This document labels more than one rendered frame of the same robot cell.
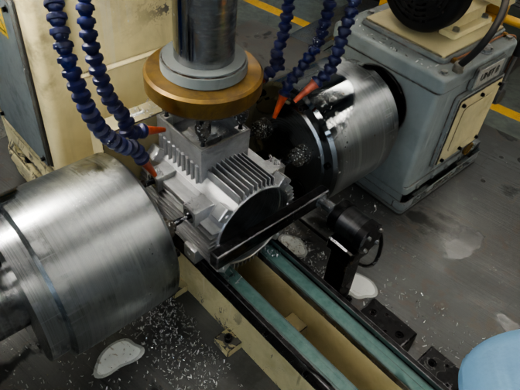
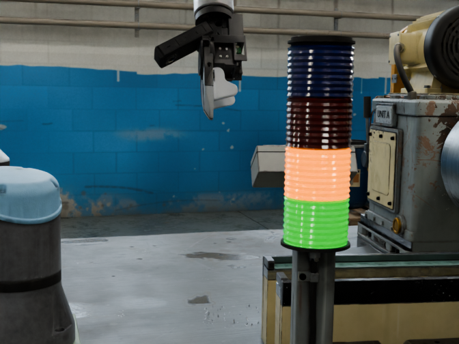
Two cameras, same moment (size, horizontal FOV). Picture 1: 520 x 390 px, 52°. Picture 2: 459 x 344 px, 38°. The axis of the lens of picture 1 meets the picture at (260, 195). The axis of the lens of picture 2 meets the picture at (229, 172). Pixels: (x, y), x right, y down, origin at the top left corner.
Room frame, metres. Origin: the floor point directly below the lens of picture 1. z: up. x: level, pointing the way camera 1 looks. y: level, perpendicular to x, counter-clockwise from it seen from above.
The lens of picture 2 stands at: (0.84, -1.04, 1.17)
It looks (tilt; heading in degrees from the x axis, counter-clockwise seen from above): 7 degrees down; 129
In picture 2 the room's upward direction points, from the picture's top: 1 degrees clockwise
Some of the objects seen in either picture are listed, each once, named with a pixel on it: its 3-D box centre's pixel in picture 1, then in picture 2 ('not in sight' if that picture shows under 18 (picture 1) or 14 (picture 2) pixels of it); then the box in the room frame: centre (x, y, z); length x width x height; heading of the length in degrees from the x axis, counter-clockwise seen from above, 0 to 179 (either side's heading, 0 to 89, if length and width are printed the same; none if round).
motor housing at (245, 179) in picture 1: (216, 193); not in sight; (0.68, 0.08, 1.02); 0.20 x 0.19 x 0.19; 46
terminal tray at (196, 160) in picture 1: (203, 138); not in sight; (0.71, 0.10, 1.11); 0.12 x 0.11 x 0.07; 46
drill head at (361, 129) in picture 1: (328, 124); not in sight; (0.89, -0.12, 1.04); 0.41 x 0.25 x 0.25; 136
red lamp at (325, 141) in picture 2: not in sight; (318, 122); (0.52, -0.52, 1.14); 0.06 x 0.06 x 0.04
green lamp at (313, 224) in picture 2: not in sight; (315, 220); (0.52, -0.52, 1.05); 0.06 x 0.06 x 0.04
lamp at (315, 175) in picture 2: not in sight; (317, 172); (0.52, -0.52, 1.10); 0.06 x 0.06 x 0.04
